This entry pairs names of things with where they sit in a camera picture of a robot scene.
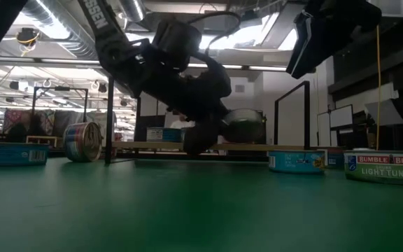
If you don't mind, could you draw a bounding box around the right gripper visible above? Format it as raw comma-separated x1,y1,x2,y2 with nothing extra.
285,0,383,80

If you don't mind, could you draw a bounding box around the black cabinet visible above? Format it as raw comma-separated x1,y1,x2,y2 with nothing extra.
134,114,167,143

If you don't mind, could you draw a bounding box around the small silver ventilation duct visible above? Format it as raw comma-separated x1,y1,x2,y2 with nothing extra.
117,0,146,24

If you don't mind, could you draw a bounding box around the black background frame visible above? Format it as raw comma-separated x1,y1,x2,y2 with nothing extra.
29,85,90,123

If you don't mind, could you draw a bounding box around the colourful patterned cloth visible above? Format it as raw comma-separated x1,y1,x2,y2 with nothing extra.
1,108,57,136

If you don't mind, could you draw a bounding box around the blue maroon Wild Planet can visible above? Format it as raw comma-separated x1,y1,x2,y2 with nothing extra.
62,121,104,163

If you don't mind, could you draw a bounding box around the green table mat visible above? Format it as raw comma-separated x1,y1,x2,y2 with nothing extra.
0,155,403,252

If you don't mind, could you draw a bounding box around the person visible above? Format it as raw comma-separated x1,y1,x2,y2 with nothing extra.
169,114,196,130

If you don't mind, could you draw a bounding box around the hanging black cable reel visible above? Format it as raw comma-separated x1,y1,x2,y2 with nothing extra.
15,27,41,57

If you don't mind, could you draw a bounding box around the ceiling light tube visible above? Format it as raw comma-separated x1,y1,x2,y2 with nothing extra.
187,62,243,70
40,57,101,65
0,55,36,64
248,65,288,72

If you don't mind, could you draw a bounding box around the wooden shelf with black legs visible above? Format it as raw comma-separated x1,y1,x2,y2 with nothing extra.
104,75,311,165

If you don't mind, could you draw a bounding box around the hanging yellow cable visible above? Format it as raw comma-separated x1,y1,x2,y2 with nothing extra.
375,24,383,151

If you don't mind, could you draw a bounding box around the white panel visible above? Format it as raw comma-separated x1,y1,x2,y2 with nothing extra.
316,111,332,157

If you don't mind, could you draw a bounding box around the black metal table frame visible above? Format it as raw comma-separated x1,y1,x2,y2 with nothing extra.
0,148,403,172

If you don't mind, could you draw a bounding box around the large silver ventilation duct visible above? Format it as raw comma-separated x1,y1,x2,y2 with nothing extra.
19,0,99,60

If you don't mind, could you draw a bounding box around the white board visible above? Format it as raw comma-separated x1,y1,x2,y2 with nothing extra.
329,104,355,129

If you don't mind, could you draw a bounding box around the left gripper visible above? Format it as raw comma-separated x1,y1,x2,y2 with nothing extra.
136,48,233,141

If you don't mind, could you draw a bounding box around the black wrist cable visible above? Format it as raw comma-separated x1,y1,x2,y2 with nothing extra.
187,10,241,57

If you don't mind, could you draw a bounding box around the wooden bench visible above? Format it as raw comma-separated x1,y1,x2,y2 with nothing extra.
25,135,64,148

